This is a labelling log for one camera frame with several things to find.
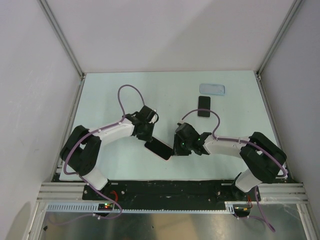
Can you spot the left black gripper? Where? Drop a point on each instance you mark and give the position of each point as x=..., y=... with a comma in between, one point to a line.
x=148, y=137

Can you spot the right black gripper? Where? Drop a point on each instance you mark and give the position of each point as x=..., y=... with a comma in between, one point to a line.
x=177, y=150

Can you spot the pink phone case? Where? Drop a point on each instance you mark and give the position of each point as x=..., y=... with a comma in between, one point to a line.
x=162, y=157

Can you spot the blue-edged black phone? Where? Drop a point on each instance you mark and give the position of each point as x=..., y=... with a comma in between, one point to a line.
x=158, y=148

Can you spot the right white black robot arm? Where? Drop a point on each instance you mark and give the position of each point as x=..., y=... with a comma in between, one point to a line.
x=264, y=160

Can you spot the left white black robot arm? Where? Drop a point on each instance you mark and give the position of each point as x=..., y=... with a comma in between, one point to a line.
x=81, y=150

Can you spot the black phone on table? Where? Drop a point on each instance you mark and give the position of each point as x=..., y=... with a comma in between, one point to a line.
x=204, y=102

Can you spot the clear blue phone case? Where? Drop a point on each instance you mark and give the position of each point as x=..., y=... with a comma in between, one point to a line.
x=212, y=89

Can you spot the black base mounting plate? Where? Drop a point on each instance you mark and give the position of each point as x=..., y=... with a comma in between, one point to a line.
x=171, y=195

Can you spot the aluminium frame rail front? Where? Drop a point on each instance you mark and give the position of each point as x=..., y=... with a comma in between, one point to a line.
x=277, y=193

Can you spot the left aluminium corner post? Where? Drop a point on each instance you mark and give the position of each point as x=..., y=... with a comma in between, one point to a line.
x=49, y=14

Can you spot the aluminium corner post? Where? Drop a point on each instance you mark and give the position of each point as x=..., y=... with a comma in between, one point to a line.
x=49, y=14
x=280, y=34

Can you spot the right aluminium corner post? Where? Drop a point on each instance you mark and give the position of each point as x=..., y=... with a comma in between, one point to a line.
x=280, y=34

